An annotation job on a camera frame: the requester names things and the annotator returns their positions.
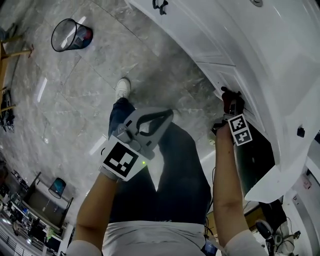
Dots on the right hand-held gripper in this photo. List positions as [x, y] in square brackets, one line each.
[240, 130]

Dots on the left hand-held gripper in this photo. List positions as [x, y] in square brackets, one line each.
[120, 160]

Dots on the red-brown cloth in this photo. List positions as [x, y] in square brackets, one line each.
[240, 102]

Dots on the person's right forearm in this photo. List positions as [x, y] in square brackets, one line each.
[227, 187]

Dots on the person's left forearm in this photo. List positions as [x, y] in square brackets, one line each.
[95, 207]

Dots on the white power strip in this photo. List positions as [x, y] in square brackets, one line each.
[212, 143]

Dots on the person's white left shoe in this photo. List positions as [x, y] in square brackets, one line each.
[123, 87]

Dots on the person's dark trousers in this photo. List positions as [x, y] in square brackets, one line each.
[180, 175]

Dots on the white fabric glove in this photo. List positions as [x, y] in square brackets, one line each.
[108, 173]

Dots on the small black block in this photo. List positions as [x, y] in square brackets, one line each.
[300, 132]

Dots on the white and green bathtub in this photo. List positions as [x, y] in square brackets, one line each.
[275, 185]

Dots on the white vanity cabinet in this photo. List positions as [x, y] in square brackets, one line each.
[190, 30]

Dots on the white shelf unit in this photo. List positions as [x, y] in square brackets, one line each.
[313, 160]

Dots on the small pink item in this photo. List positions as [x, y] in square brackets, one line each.
[306, 183]

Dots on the chrome sink drain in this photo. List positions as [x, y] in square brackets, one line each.
[256, 2]

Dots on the black mesh waste bin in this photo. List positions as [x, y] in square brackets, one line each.
[75, 42]

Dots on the black bin teal liner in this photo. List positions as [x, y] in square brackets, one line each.
[58, 187]

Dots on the small brown cardboard box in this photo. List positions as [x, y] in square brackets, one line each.
[253, 218]

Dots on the person's white shirt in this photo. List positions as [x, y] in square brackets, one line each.
[155, 240]

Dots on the black round device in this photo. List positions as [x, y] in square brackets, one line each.
[263, 228]

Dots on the dark framed desk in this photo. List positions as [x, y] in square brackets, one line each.
[35, 197]

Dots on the red hooked tool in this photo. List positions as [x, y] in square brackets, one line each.
[30, 51]

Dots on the black belt-worn device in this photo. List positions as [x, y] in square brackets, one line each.
[210, 248]

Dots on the black gear pile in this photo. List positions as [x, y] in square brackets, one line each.
[6, 112]

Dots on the light wooden table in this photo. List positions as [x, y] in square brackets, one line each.
[2, 70]

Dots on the cluttered workbench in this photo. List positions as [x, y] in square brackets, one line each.
[25, 230]

